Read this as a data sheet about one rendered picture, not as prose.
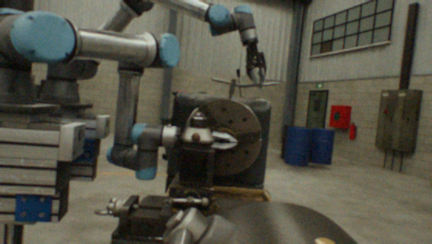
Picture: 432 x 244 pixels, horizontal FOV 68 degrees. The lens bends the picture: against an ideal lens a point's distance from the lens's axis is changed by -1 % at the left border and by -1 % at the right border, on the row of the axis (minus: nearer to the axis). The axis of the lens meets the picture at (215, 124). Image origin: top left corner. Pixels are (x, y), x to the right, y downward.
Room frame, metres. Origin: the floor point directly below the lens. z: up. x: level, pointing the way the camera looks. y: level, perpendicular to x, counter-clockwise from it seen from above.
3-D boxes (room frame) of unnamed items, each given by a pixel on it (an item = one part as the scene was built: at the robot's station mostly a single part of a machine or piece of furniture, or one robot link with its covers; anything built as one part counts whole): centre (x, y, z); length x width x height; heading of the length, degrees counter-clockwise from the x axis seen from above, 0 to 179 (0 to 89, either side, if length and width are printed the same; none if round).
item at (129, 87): (1.19, 0.33, 1.19); 0.12 x 0.11 x 0.49; 147
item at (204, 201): (0.76, 0.04, 0.99); 0.20 x 0.10 x 0.05; 1
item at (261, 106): (1.74, -0.01, 1.06); 0.59 x 0.48 x 0.39; 1
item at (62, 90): (1.33, 0.65, 1.21); 0.15 x 0.15 x 0.10
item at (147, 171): (1.13, 0.24, 0.98); 0.11 x 0.08 x 0.11; 57
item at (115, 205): (0.73, 0.22, 0.95); 0.07 x 0.04 x 0.04; 91
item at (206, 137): (0.73, 0.04, 1.13); 0.08 x 0.08 x 0.03
